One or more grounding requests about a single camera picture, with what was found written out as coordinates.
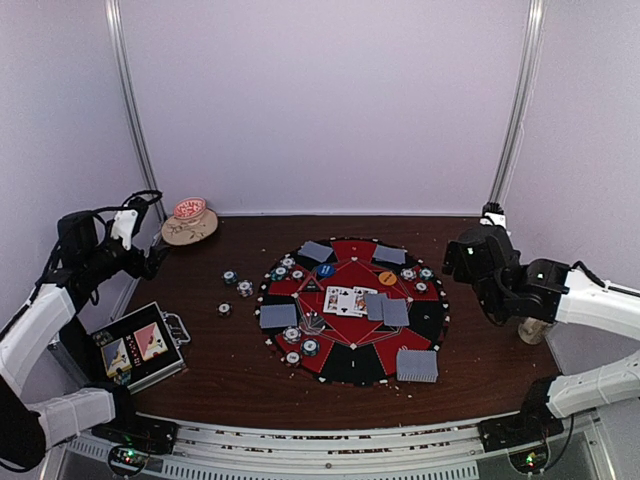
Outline single green fifty chip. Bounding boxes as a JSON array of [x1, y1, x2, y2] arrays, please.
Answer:
[[418, 267, 434, 282]]

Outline blue ten chips sector eight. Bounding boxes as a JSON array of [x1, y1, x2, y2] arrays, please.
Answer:
[[401, 268, 417, 281]]

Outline dealt card sector seven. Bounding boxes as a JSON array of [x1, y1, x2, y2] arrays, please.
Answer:
[[373, 244, 406, 265]]

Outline orange big blind button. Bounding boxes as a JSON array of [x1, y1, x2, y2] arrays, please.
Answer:
[[378, 271, 398, 286]]

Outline face-down community card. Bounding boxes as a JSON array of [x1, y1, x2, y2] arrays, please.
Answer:
[[364, 293, 388, 322], [382, 298, 410, 327]]

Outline blue white poker chip stack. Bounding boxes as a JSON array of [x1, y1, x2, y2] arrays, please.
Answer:
[[236, 280, 254, 298]]

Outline blue playing card deck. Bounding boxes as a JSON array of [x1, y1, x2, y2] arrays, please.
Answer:
[[396, 349, 439, 383]]

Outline king of spades card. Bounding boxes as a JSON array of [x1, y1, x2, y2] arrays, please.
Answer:
[[353, 286, 378, 316]]

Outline green fifty chips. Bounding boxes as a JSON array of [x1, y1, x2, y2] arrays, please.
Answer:
[[271, 266, 289, 281], [300, 338, 320, 357]]

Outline dealt card sector three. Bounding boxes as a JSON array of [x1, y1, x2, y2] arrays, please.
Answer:
[[259, 304, 298, 329]]

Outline blue small blind button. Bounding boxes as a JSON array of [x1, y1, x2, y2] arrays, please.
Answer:
[[316, 263, 335, 278]]

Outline dealt card sector five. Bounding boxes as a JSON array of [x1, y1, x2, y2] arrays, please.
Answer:
[[298, 241, 333, 263]]

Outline black triangle all-in marker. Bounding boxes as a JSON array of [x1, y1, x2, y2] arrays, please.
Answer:
[[301, 278, 323, 292]]

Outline clear acrylic dealer button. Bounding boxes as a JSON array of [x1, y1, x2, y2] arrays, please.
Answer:
[[299, 311, 326, 336]]

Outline brown hundred chip sector two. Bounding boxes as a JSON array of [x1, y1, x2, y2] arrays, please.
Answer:
[[284, 351, 301, 367]]

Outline king of diamonds card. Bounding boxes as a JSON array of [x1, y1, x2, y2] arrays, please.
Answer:
[[323, 286, 342, 314]]

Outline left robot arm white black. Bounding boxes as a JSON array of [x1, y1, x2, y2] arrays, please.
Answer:
[[1, 190, 168, 473]]

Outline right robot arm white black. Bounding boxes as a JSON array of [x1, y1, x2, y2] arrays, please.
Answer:
[[442, 225, 639, 452]]

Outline round wooden plate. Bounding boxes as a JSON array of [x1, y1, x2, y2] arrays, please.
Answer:
[[161, 209, 219, 246]]

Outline red white patterned bowl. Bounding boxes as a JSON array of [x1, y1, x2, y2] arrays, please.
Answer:
[[173, 197, 207, 222]]

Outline aluminium poker case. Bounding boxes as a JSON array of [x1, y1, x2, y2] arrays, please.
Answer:
[[47, 301, 193, 393]]

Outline cream ceramic mug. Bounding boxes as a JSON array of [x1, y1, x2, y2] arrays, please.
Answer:
[[518, 317, 553, 345]]

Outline green poker chip stack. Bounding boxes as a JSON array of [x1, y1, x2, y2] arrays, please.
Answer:
[[222, 270, 238, 285]]

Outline brown poker chip stack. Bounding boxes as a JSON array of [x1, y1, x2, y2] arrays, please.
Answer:
[[216, 302, 233, 317]]

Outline round red black poker mat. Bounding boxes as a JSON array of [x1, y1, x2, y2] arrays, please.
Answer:
[[254, 238, 450, 386]]

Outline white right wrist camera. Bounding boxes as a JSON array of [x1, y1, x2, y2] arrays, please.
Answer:
[[479, 202, 506, 229]]

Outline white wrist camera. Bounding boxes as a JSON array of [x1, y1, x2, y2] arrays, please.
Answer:
[[479, 202, 506, 229], [110, 209, 138, 251]]

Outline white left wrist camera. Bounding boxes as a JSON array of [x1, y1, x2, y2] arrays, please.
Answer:
[[110, 209, 138, 251]]

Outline right aluminium frame post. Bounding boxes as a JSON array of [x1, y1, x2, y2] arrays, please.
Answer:
[[486, 0, 546, 208]]

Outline aluminium frame post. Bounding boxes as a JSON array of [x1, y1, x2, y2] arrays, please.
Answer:
[[103, 0, 165, 221], [486, 0, 546, 208]]

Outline front aluminium rail base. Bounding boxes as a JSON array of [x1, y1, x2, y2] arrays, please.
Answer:
[[39, 409, 621, 480]]

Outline left aluminium frame post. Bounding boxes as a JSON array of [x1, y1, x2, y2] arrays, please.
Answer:
[[103, 0, 165, 221]]

